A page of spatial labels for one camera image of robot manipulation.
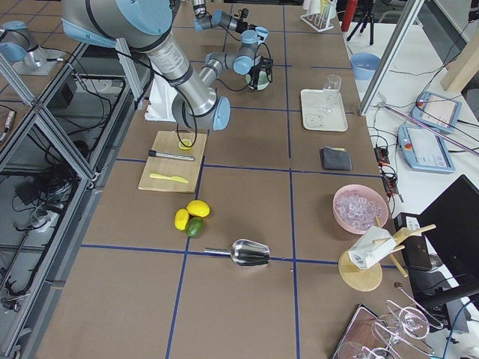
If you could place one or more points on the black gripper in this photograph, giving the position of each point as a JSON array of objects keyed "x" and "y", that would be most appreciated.
[
  {"x": 241, "y": 28},
  {"x": 257, "y": 72}
]

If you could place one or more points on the metal ice scoop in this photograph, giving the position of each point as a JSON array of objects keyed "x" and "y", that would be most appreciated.
[{"x": 245, "y": 253}]

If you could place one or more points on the teach pendant tablet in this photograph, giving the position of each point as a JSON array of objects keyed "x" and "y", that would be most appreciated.
[
  {"x": 437, "y": 111},
  {"x": 424, "y": 151}
]

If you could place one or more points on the cream bear tray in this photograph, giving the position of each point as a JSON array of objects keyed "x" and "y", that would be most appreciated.
[{"x": 314, "y": 120}]

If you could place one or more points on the near teach pendant tablet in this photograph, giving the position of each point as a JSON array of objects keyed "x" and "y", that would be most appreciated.
[{"x": 424, "y": 151}]

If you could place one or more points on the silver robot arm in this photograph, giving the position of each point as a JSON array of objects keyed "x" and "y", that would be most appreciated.
[
  {"x": 146, "y": 27},
  {"x": 219, "y": 19}
]

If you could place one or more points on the yellow lemon upper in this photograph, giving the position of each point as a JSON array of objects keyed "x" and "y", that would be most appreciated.
[{"x": 198, "y": 208}]

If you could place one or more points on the aluminium frame post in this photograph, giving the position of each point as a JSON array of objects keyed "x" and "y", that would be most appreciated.
[{"x": 401, "y": 29}]

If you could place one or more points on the wooden cutting board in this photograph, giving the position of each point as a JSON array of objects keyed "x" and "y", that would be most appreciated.
[{"x": 168, "y": 142}]

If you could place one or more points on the green lime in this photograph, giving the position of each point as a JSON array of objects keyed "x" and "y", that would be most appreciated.
[{"x": 194, "y": 227}]

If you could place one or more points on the yellow lemon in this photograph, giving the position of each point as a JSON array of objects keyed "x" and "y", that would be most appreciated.
[
  {"x": 198, "y": 208},
  {"x": 181, "y": 219}
]

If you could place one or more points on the clear wine glass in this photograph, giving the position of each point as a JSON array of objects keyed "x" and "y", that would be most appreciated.
[{"x": 331, "y": 91}]

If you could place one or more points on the half lemon slice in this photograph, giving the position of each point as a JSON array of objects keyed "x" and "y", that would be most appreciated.
[{"x": 185, "y": 144}]

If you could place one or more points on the light green bowl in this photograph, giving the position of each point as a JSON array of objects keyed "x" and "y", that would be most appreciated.
[{"x": 262, "y": 80}]

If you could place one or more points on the glasses on dark tray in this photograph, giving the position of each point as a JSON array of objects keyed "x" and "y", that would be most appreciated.
[{"x": 398, "y": 333}]

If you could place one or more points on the yellow plastic knife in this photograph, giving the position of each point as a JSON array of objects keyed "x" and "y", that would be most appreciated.
[{"x": 171, "y": 178}]

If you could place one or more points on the wooden stand with white box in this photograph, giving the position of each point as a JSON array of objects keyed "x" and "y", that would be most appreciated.
[{"x": 359, "y": 266}]

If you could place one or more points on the black laptop monitor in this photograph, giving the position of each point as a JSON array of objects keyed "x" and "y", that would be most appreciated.
[{"x": 455, "y": 240}]

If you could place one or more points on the black handled silver knife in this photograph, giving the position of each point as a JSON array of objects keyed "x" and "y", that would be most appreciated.
[{"x": 154, "y": 153}]

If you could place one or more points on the yellow lemon left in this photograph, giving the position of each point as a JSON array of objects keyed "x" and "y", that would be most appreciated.
[{"x": 181, "y": 219}]

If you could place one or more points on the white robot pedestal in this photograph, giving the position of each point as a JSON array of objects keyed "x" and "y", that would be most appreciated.
[{"x": 161, "y": 98}]

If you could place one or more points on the white wire cup rack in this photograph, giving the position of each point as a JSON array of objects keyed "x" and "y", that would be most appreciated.
[{"x": 319, "y": 14}]

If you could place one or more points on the dark grey folded cloth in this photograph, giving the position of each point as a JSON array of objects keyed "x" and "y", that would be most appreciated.
[{"x": 335, "y": 159}]

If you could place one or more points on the small blue cup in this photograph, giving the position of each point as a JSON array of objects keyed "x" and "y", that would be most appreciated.
[{"x": 262, "y": 33}]

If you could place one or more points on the red fire extinguisher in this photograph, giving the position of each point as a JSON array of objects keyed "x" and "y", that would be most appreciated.
[{"x": 348, "y": 15}]

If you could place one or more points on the black camera tripod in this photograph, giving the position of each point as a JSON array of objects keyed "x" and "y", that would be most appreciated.
[{"x": 367, "y": 19}]

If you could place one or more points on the far teach pendant tablet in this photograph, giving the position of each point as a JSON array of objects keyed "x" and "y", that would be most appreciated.
[{"x": 437, "y": 111}]

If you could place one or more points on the large blue bowl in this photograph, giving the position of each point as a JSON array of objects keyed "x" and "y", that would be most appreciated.
[{"x": 364, "y": 65}]

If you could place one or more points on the pink bowl with ice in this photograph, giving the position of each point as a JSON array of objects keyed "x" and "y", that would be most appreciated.
[{"x": 356, "y": 208}]

